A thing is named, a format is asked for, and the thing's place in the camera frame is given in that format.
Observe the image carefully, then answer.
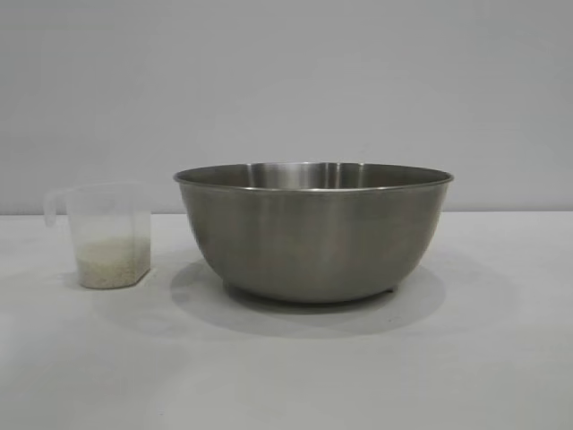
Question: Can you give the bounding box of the clear plastic measuring cup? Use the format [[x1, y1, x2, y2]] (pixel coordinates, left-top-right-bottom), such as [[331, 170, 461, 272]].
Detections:
[[42, 182, 152, 288]]

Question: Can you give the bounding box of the stainless steel mixing bowl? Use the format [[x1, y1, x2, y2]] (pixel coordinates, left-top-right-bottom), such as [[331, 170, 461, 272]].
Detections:
[[172, 159, 455, 304]]

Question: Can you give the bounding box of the white rice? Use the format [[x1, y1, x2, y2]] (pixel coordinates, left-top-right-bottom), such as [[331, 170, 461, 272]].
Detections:
[[78, 236, 150, 288]]

